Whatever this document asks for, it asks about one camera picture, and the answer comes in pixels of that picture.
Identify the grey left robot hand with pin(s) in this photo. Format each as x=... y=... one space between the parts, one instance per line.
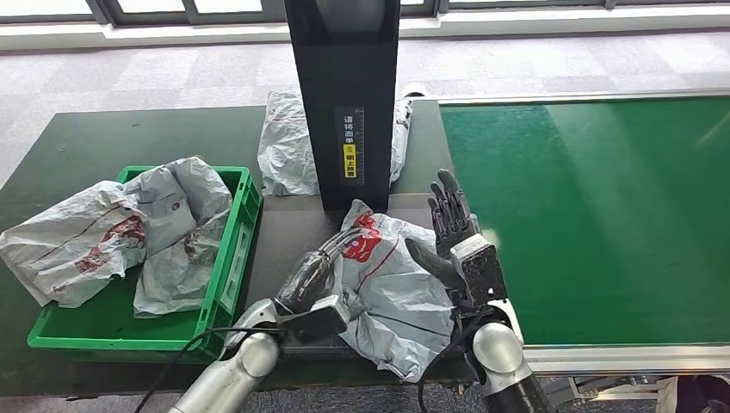
x=311 y=279

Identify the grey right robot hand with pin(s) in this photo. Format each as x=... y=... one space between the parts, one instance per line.
x=453 y=216

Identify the grey parcel with red print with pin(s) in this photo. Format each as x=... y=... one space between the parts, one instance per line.
x=399 y=308
x=63 y=245

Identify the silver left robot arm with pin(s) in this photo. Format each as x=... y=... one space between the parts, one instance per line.
x=239 y=370

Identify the grey crumpled plastic parcel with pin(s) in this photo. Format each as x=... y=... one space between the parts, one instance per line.
x=188 y=188
x=285 y=154

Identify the green conveyor belt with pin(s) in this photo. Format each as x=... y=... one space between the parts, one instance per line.
x=599 y=228

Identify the black inbound scanner machine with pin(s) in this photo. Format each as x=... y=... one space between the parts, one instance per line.
x=342 y=68

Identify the green plastic delivery crate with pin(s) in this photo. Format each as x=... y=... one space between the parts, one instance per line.
x=114 y=336

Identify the black yellow instruction sticker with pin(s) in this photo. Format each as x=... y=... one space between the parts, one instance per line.
x=349 y=148

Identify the white window sill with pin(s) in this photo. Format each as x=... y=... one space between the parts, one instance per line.
x=513 y=25

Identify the dark green table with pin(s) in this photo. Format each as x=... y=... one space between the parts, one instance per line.
x=57 y=142

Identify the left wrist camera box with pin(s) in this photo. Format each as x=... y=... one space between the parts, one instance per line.
x=319 y=319

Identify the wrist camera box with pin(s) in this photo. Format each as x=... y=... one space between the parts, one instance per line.
x=482 y=271
x=319 y=319

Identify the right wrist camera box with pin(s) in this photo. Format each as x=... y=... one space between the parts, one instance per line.
x=482 y=271

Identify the aluminium conveyor frame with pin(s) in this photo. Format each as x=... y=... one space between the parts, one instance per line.
x=599 y=359

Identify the dark window frame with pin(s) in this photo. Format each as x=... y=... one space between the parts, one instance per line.
x=108 y=11

